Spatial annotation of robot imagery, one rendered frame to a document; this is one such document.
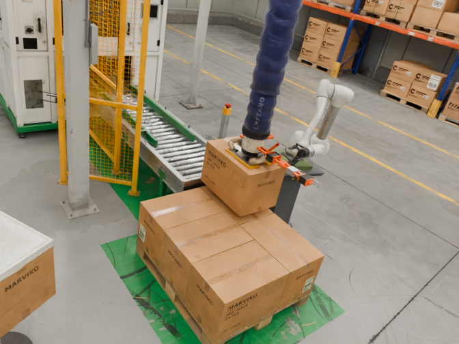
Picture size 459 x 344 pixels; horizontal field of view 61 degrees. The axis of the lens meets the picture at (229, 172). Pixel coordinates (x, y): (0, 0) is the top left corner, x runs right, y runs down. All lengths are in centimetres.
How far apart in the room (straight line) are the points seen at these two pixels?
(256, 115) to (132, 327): 181
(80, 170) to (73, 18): 135
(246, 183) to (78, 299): 155
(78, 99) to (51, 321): 173
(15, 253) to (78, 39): 182
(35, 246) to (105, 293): 123
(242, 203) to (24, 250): 163
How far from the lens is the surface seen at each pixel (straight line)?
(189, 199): 341
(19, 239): 228
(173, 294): 322
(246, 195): 308
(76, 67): 345
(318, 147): 332
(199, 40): 654
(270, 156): 299
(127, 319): 317
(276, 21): 282
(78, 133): 367
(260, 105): 296
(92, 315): 320
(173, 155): 408
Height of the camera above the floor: 248
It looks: 30 degrees down
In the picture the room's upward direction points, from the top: 12 degrees clockwise
